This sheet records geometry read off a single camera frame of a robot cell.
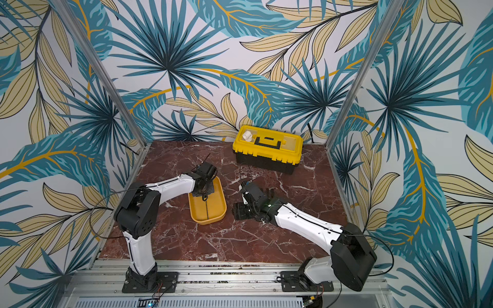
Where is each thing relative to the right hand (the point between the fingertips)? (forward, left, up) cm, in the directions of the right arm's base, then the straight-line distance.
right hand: (238, 209), depth 82 cm
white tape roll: (+34, -5, +11) cm, 36 cm away
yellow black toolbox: (+29, -18, +6) cm, 35 cm away
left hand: (+15, +16, -9) cm, 24 cm away
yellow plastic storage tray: (+6, +12, -10) cm, 17 cm away
